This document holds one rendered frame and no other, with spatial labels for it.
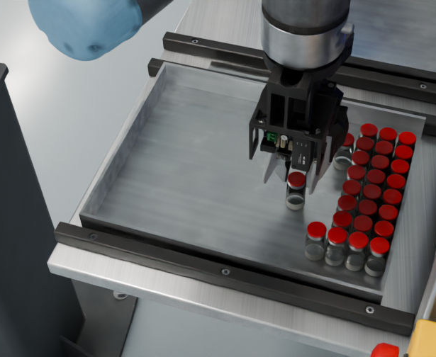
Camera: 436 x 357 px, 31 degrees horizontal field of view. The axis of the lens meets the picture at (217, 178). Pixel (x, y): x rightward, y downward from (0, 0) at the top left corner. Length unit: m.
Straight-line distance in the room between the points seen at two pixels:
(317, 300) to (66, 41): 0.38
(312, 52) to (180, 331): 1.23
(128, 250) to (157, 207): 0.08
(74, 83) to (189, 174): 1.46
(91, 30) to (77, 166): 1.58
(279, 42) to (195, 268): 0.28
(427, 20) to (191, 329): 0.96
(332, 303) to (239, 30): 0.47
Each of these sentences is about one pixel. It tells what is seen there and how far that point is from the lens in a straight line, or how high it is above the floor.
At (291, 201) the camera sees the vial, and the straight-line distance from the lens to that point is 0.90.
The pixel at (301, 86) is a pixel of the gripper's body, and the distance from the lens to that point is 0.68.
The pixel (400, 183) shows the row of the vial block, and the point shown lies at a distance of 0.89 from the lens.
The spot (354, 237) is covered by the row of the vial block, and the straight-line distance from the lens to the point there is 0.84.
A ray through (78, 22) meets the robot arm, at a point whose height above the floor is 1.25.
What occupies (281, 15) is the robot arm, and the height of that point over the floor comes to 1.19.
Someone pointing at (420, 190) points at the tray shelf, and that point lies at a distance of 0.95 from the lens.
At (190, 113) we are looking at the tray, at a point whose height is 0.88.
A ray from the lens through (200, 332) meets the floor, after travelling 1.82.
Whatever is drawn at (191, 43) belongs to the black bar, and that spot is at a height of 0.90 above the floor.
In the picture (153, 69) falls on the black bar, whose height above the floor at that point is 0.89.
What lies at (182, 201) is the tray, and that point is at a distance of 0.92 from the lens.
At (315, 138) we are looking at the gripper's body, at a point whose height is 1.07.
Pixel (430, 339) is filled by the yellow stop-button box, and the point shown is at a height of 1.03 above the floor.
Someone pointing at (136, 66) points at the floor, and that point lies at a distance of 2.40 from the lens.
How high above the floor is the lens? 1.61
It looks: 51 degrees down
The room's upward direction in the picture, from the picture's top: 3 degrees counter-clockwise
